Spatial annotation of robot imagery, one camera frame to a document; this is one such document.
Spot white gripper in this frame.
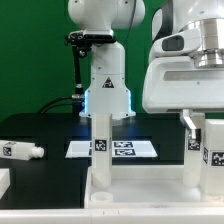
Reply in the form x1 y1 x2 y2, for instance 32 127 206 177
142 56 224 140

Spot white desk top tray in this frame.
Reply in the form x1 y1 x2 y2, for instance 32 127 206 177
84 165 224 209

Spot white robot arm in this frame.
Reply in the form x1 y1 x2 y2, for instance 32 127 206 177
67 0 224 138

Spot marker tag sheet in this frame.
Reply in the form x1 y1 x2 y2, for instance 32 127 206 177
65 141 157 158

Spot white block left edge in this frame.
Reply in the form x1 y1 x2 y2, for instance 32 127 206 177
0 169 10 199

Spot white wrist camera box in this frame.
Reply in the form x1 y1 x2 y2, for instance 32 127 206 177
149 28 202 61

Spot black cables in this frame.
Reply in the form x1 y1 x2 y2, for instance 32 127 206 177
37 93 84 114

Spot white front rail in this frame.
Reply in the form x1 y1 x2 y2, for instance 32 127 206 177
0 208 224 224

